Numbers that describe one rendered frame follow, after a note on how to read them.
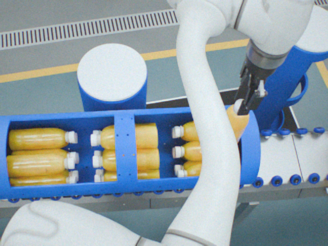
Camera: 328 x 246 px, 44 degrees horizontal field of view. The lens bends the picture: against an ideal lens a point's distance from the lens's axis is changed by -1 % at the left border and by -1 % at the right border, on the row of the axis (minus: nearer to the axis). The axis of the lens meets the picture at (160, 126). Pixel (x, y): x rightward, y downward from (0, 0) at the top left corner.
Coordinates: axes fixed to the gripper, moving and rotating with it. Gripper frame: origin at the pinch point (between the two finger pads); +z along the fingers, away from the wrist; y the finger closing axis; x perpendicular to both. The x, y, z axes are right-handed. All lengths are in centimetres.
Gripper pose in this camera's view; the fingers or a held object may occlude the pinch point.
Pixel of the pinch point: (243, 100)
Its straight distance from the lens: 112.2
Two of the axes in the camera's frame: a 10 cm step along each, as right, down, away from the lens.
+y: -0.8, -8.9, 4.5
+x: -9.9, 0.5, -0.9
